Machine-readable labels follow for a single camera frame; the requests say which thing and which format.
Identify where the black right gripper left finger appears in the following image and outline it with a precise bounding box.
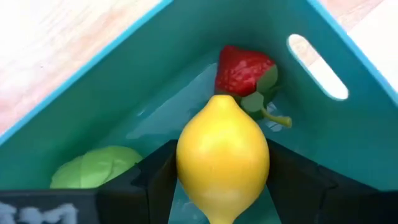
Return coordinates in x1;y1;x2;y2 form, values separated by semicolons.
0;139;178;224

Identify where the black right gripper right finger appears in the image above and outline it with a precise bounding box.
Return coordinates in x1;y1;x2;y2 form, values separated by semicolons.
266;138;398;224

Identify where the green toy cabbage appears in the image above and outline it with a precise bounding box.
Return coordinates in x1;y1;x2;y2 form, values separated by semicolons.
49;145;144;190

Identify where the yellow toy lemon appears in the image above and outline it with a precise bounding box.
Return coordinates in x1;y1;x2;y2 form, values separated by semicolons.
175;95;271;224

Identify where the red toy strawberry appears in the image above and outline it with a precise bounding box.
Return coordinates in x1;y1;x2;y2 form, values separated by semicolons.
214;45;293;128

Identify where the teal plastic container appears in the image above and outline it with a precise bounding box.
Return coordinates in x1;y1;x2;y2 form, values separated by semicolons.
0;0;398;224

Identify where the white cloth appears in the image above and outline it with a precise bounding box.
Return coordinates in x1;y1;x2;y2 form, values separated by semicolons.
346;0;398;94

